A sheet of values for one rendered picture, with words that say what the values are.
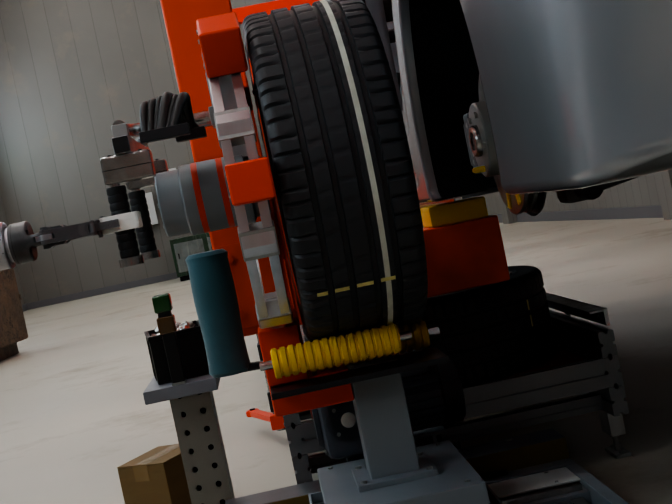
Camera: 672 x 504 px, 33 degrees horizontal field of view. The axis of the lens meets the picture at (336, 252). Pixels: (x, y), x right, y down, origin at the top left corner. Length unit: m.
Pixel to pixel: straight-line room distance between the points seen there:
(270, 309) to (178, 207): 0.27
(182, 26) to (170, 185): 0.60
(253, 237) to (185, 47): 0.82
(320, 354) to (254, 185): 0.39
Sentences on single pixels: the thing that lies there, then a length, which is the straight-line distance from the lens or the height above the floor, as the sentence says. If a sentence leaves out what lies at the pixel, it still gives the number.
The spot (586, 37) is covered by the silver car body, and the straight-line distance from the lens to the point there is 1.39.
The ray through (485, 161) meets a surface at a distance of 2.24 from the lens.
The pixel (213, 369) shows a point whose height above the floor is 0.50.
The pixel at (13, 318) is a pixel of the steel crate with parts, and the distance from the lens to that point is 10.66.
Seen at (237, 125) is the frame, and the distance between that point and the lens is 1.98.
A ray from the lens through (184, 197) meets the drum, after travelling 2.18.
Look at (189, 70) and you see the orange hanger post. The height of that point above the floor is 1.16.
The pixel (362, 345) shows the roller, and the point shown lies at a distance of 2.11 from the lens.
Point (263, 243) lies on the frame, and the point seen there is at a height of 0.74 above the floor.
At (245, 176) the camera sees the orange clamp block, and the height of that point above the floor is 0.86.
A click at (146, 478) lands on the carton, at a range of 3.24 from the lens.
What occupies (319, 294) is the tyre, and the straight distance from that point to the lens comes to 2.00.
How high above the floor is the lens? 0.79
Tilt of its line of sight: 2 degrees down
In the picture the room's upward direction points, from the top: 12 degrees counter-clockwise
